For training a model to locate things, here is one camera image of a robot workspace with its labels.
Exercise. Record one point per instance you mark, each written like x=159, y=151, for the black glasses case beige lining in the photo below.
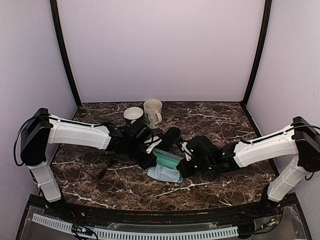
x=169, y=138

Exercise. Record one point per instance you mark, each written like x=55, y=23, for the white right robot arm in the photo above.
x=299, y=139

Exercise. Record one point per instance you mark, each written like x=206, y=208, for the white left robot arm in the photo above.
x=43, y=128

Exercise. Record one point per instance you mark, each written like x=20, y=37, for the black front rail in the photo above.
x=102, y=216

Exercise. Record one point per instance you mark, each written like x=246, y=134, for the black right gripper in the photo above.
x=186, y=172

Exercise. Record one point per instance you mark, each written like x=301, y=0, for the black corner post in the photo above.
x=63, y=51
x=258, y=53

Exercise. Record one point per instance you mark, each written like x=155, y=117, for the white slotted cable duct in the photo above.
x=121, y=231

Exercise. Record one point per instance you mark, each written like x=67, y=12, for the black right corner post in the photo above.
x=258, y=53

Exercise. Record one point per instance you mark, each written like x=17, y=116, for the blue grey glasses case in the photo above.
x=167, y=160

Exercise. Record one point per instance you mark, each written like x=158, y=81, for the brown tinted sunglasses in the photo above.
x=96, y=165

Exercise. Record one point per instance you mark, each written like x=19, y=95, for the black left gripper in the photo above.
x=146, y=163

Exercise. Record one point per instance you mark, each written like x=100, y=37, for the cream ceramic mug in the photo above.
x=153, y=113

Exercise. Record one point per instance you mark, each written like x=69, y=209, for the light blue cloth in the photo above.
x=164, y=174

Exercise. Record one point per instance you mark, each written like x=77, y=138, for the white teal ceramic bowl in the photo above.
x=133, y=114

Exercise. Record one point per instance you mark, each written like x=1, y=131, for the black left corner post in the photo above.
x=63, y=51

